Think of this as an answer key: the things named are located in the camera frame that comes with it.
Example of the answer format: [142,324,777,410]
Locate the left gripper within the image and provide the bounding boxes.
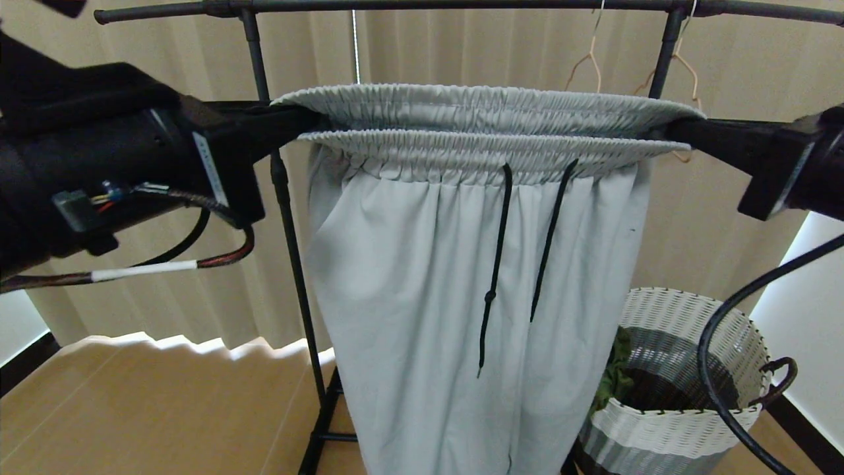
[20,98,266,259]

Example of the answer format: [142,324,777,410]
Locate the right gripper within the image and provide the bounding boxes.
[737,104,844,222]

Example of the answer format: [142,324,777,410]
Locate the pink clothes hanger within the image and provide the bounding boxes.
[564,5,605,94]
[632,0,704,164]

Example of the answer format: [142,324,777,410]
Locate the pale grey shorts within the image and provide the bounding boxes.
[270,82,708,475]

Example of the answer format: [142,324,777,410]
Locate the black clothes rack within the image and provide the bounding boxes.
[94,0,844,475]

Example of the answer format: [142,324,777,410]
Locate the white laundry basket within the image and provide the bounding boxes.
[572,286,799,475]

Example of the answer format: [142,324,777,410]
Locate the green garment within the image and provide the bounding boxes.
[589,326,638,418]

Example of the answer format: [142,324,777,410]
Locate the beige curtain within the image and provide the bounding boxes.
[0,0,844,352]

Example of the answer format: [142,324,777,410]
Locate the black cable with white band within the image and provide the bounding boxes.
[0,187,256,295]

